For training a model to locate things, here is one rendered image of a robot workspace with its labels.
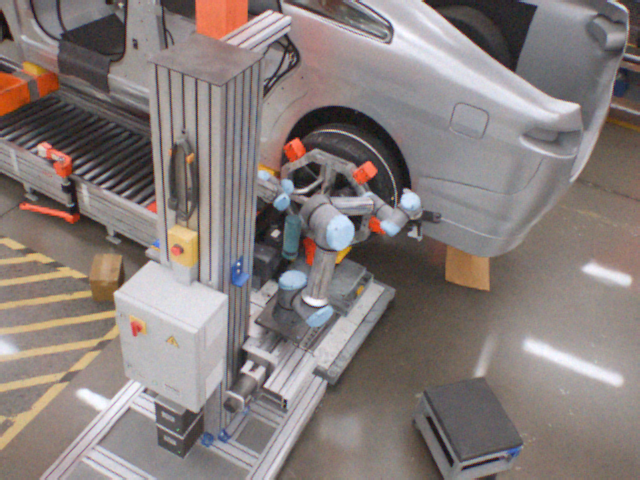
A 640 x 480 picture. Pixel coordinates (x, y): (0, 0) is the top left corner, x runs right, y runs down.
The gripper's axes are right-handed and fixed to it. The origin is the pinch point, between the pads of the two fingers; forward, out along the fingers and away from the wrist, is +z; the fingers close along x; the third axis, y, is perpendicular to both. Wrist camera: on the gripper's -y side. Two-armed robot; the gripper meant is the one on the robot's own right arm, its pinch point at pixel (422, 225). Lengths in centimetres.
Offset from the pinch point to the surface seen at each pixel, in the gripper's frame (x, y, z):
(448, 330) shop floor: 31, -9, 120
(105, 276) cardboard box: 32, 184, 40
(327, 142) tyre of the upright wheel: -43, 53, 8
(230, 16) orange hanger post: -66, 81, -65
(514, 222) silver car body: -14, -41, 33
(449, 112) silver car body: -54, -8, -6
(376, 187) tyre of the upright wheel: -24.3, 27.2, 19.8
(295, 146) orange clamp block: -40, 69, 8
